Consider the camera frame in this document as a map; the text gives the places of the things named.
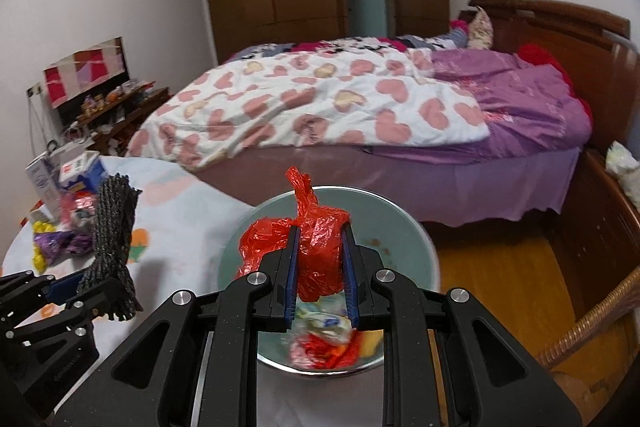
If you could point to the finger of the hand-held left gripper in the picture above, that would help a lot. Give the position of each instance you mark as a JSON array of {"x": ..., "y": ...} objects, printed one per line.
[
  {"x": 62, "y": 289},
  {"x": 95, "y": 299}
]

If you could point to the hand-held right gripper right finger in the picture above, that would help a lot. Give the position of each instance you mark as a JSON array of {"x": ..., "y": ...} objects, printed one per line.
[{"x": 350, "y": 277}]

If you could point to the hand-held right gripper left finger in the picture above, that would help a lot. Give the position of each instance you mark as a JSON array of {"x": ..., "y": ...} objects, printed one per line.
[{"x": 292, "y": 277}]

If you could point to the red plastic bag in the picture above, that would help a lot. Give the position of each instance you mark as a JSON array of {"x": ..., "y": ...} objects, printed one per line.
[{"x": 320, "y": 252}]

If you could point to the pale green plastic bag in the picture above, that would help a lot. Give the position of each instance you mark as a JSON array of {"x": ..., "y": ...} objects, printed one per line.
[{"x": 320, "y": 321}]

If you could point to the long orange wrapper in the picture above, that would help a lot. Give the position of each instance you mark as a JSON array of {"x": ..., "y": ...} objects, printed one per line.
[{"x": 372, "y": 341}]

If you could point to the black knit cloth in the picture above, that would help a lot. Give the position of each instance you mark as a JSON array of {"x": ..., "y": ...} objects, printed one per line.
[{"x": 112, "y": 232}]

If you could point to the red foam net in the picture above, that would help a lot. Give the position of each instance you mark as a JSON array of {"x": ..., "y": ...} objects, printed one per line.
[{"x": 325, "y": 354}]

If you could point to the purple foil wrapper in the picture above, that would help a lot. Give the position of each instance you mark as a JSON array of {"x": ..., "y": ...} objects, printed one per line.
[{"x": 60, "y": 244}]

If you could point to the pink shiny wrapper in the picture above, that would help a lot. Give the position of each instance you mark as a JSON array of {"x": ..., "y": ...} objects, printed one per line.
[{"x": 77, "y": 207}]

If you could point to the tall white milk carton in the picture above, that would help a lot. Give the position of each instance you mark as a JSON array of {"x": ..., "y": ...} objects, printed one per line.
[{"x": 37, "y": 179}]

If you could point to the persimmon print tablecloth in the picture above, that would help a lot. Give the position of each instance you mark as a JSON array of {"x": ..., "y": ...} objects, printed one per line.
[{"x": 190, "y": 217}]

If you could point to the small blue white carton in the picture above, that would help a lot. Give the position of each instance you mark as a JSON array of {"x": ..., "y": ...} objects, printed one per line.
[{"x": 80, "y": 172}]

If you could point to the white heart print blanket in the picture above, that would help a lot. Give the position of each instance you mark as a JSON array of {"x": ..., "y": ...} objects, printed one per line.
[{"x": 310, "y": 107}]

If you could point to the dark wooden television cabinet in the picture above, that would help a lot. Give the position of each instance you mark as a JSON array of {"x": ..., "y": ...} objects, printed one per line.
[{"x": 125, "y": 114}]

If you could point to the cow print blanket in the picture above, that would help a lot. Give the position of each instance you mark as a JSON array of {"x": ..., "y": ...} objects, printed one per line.
[{"x": 350, "y": 44}]

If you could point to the purple quilt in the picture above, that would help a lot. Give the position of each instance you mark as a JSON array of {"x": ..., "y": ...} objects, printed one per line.
[{"x": 520, "y": 107}]

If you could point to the floral pillow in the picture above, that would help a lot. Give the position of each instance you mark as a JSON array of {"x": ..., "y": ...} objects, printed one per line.
[{"x": 480, "y": 29}]

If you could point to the red pillow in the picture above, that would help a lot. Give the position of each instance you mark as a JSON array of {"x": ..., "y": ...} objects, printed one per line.
[{"x": 545, "y": 59}]

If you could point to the white floral bag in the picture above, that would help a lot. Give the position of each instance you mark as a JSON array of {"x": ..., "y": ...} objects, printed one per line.
[{"x": 622, "y": 167}]

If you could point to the wooden bed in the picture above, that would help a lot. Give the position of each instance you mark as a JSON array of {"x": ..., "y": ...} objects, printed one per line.
[{"x": 575, "y": 22}]

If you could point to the wall socket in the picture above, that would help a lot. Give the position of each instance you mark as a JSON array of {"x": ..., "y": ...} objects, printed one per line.
[{"x": 34, "y": 91}]

